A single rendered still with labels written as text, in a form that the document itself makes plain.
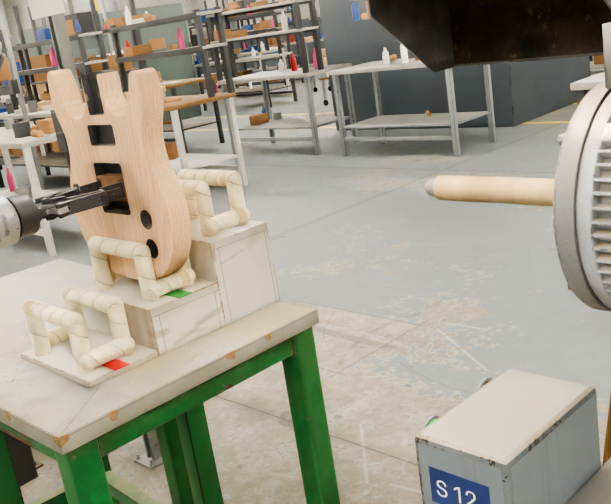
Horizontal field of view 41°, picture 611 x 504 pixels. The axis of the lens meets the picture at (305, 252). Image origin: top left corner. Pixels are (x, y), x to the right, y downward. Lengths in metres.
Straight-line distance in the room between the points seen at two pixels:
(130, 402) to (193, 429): 0.67
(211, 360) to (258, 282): 0.26
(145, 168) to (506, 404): 0.90
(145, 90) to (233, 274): 0.41
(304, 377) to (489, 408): 0.91
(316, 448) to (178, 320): 0.40
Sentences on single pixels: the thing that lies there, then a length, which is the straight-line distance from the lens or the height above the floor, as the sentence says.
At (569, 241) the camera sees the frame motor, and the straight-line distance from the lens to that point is 0.86.
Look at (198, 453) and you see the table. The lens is 2.08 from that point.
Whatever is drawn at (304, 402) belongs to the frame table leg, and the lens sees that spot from 1.68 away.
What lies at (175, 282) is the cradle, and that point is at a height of 1.04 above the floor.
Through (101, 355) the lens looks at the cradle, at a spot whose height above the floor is 0.97.
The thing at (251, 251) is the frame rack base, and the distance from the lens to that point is 1.66.
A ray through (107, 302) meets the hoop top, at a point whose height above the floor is 1.05.
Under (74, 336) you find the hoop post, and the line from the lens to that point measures 1.51.
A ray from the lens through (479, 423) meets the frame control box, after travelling 0.77.
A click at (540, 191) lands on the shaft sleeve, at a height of 1.25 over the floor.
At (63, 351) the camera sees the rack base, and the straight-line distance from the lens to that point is 1.67.
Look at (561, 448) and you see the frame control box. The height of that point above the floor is 1.09.
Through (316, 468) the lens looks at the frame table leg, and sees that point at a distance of 1.75.
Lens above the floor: 1.49
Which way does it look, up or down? 16 degrees down
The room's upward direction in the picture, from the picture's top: 9 degrees counter-clockwise
